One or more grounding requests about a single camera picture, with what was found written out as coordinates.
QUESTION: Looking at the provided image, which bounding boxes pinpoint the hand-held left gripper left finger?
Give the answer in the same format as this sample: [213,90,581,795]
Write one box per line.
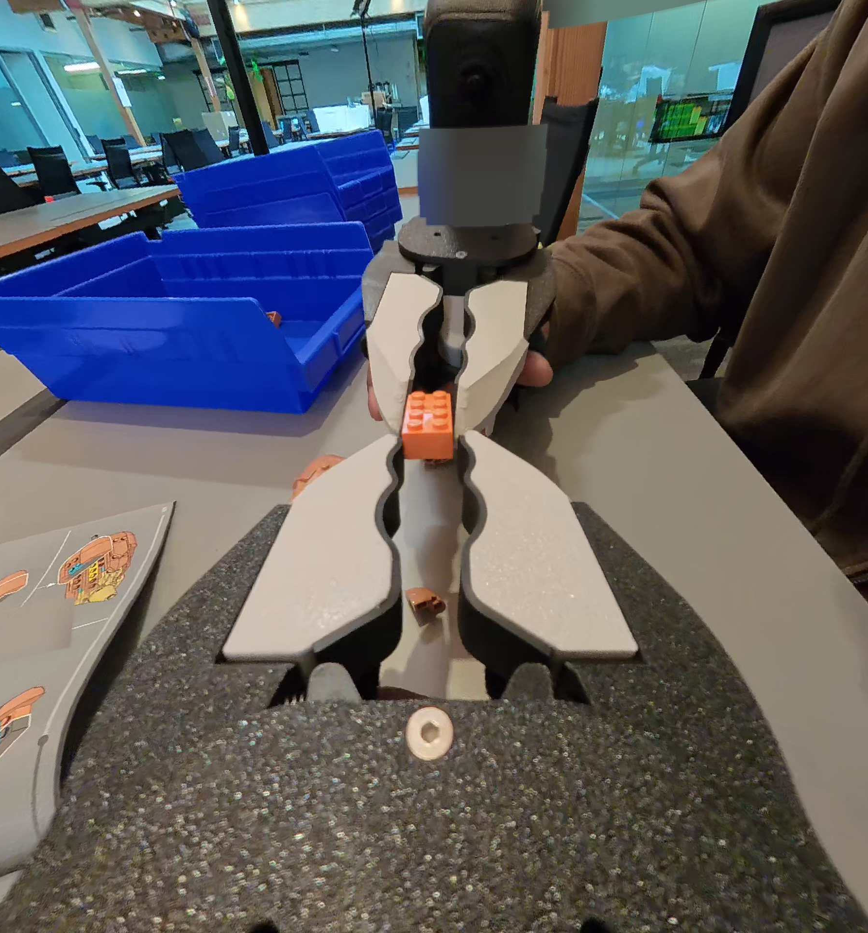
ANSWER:
[222,435,403,679]

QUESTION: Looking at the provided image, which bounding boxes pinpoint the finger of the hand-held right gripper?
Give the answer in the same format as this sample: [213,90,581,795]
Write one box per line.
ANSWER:
[364,272,443,438]
[453,280,531,437]

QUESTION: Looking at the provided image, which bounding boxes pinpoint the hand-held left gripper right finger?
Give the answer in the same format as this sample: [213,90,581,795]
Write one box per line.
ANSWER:
[457,430,639,680]

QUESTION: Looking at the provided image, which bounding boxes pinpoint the orange eight-stud brick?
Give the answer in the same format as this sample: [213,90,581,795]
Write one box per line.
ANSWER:
[401,390,455,462]

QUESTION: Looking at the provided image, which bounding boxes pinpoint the brown quarter-round brick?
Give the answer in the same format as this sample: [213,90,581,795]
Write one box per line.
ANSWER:
[407,585,447,626]

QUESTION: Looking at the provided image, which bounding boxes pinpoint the blue plastic bin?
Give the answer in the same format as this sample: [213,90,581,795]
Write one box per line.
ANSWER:
[0,222,376,415]

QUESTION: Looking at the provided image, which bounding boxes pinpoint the person's right forearm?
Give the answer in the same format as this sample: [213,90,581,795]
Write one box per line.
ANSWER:
[546,178,741,365]

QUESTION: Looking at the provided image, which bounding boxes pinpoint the person's right hand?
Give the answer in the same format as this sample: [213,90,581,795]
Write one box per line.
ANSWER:
[515,327,556,390]

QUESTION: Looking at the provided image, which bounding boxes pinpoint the wooden pillar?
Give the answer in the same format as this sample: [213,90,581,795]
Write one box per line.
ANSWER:
[534,11,607,242]

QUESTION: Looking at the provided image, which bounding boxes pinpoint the brown brick-built model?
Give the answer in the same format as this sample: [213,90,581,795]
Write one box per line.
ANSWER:
[291,453,347,500]

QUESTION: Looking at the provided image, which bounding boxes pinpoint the black mesh chair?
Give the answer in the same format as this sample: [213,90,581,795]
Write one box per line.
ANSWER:
[539,95,601,242]

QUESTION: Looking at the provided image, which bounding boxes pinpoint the stack of blue bins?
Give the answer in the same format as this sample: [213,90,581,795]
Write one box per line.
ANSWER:
[173,130,404,252]

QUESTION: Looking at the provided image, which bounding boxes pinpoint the monitor with green display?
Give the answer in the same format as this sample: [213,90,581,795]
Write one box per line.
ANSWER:
[648,95,733,144]

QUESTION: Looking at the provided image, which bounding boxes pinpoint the black steel column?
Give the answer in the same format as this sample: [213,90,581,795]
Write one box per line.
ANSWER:
[208,0,271,157]

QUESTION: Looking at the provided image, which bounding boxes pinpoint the grey instruction booklet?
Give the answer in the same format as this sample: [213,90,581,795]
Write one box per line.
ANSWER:
[0,501,176,886]

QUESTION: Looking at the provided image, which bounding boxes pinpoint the black framed panel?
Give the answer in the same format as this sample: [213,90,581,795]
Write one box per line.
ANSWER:
[725,0,843,136]

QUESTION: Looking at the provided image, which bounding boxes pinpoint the person's brown hoodie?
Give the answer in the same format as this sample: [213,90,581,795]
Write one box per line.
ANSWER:
[696,0,868,577]

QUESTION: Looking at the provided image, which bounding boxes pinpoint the long wooden table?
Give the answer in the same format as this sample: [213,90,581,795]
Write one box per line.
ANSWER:
[0,184,181,271]

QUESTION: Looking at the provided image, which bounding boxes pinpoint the row of black office chairs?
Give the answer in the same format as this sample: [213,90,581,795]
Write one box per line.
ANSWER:
[0,109,406,223]

